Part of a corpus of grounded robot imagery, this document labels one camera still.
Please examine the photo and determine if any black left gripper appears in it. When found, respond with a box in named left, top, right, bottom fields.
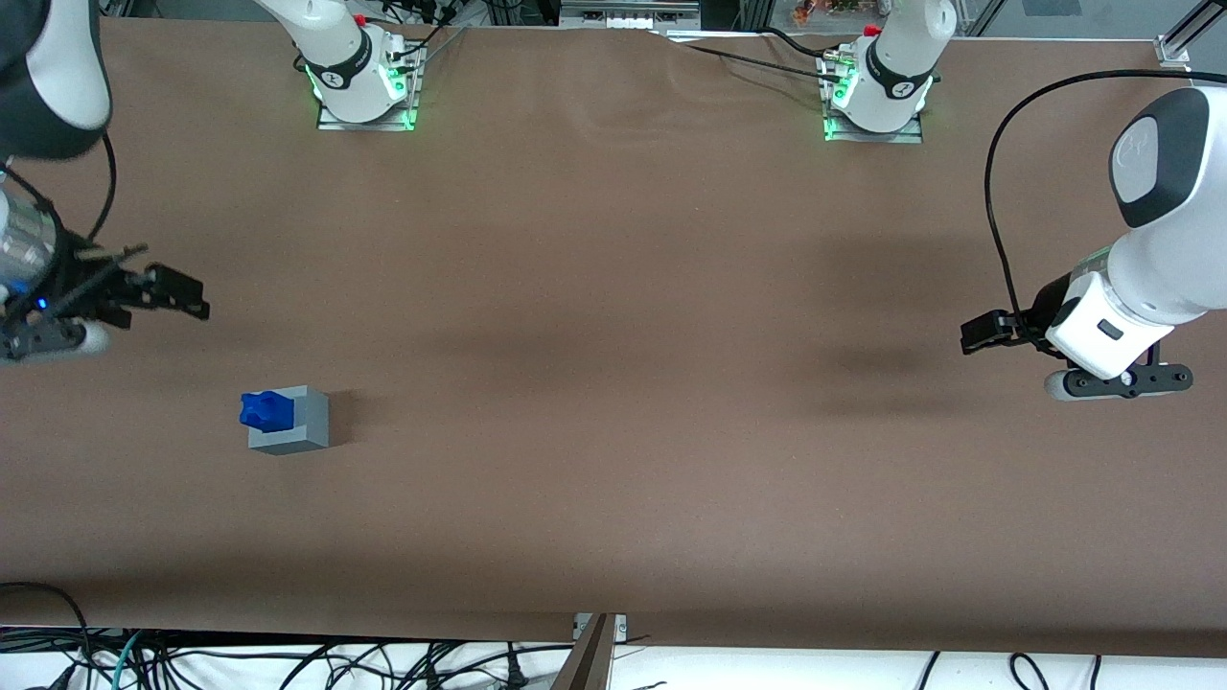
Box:
left=961, top=273, right=1194, bottom=402

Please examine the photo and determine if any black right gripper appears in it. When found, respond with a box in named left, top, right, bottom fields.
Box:
left=0, top=240, right=210, bottom=363

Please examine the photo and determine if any blue plastic insert part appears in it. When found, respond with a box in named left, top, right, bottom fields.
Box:
left=240, top=388, right=296, bottom=432

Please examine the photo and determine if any gray square base block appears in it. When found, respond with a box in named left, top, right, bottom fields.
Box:
left=247, top=385, right=331, bottom=456

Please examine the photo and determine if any gray background rack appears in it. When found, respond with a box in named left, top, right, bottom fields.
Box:
left=561, top=0, right=701, bottom=30

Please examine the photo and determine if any dark table support beam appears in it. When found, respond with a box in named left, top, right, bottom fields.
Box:
left=551, top=613, right=616, bottom=690

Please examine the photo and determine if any short black arm cable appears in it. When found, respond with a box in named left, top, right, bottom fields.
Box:
left=86, top=132, right=119, bottom=242

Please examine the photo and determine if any long black arm cable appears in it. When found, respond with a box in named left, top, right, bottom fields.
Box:
left=984, top=69, right=1227, bottom=351

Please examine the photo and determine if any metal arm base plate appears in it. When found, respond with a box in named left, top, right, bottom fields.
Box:
left=316, top=43, right=424, bottom=132
left=822, top=53, right=926, bottom=145

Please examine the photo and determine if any black looped floor cable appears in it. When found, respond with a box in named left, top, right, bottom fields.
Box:
left=0, top=582, right=92, bottom=690

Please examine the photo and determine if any teal floor cable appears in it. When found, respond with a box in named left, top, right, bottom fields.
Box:
left=107, top=631, right=145, bottom=690

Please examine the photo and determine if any aluminium frame profile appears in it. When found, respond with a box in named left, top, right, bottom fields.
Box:
left=1155, top=0, right=1227, bottom=68

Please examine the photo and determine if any black base cable bundle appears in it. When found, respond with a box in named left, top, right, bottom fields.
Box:
left=382, top=0, right=456, bottom=57

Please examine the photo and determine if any black base power cable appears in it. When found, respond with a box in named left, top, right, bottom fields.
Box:
left=671, top=27, right=845, bottom=82

